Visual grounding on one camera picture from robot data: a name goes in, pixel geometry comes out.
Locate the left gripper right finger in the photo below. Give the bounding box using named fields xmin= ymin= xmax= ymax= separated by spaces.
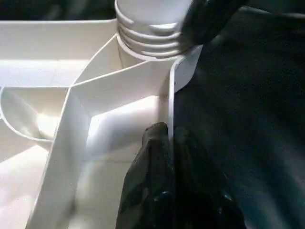
xmin=172 ymin=126 xmax=246 ymax=229

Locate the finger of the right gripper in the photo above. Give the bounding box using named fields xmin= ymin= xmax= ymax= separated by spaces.
xmin=180 ymin=0 xmax=248 ymax=47

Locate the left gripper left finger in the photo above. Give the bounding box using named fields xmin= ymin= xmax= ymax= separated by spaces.
xmin=115 ymin=122 xmax=175 ymax=229

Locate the white plastic table leg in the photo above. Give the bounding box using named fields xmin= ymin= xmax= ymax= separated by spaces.
xmin=114 ymin=0 xmax=196 ymax=60

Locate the black mat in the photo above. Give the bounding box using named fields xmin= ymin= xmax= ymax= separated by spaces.
xmin=0 ymin=0 xmax=305 ymax=229

